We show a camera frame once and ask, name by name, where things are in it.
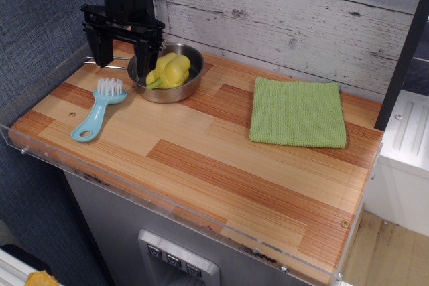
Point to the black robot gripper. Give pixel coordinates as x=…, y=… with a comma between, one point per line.
x=131, y=21

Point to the yellow toy bell pepper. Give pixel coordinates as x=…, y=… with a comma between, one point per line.
x=171, y=71

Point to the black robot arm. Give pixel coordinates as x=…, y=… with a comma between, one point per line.
x=131, y=21

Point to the green towel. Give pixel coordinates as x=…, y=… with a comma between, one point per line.
x=299, y=114

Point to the light blue dish brush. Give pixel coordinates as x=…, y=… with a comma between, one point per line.
x=109, y=91

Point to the small steel pan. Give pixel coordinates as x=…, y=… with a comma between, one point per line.
x=171, y=95

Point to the grey metal cabinet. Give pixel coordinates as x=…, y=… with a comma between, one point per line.
x=115, y=221

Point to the silver button panel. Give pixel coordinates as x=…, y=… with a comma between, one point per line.
x=171, y=264

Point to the yellow and black object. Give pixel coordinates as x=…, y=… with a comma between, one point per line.
x=36, y=279

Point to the white appliance on right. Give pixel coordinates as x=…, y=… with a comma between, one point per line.
x=397, y=190

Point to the black vertical post right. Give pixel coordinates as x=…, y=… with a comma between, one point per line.
x=399, y=75

